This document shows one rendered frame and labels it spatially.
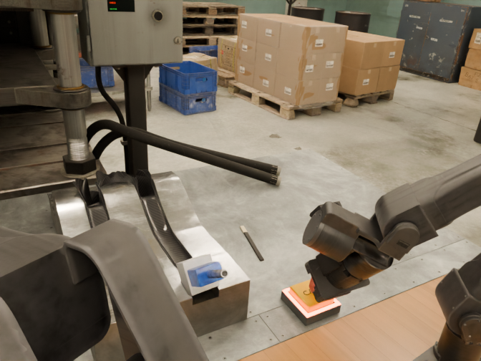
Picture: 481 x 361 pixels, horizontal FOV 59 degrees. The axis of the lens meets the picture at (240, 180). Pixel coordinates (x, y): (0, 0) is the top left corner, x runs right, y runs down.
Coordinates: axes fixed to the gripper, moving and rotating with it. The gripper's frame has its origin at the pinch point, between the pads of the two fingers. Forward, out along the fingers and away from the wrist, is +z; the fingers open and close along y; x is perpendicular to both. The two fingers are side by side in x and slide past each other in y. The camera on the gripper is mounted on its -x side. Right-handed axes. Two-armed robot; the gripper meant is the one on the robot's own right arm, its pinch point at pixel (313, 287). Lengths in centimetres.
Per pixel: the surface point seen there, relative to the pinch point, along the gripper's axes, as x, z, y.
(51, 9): -83, 12, 34
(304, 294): 0.6, 0.9, 1.8
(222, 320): 0.5, 3.6, 17.4
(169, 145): -53, 32, 7
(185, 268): -8.0, -3.5, 23.5
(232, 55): -357, 311, -219
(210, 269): -6.0, -7.1, 20.8
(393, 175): -85, 159, -212
